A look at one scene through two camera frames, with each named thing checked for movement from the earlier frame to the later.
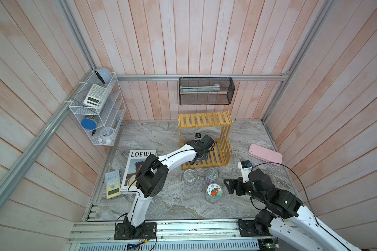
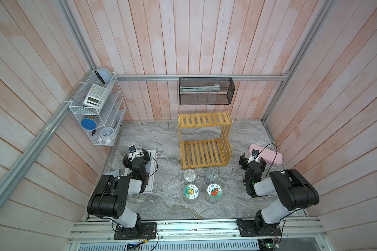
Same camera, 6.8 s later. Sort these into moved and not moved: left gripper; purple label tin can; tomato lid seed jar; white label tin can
Moved: left gripper
Not moved: purple label tin can; tomato lid seed jar; white label tin can
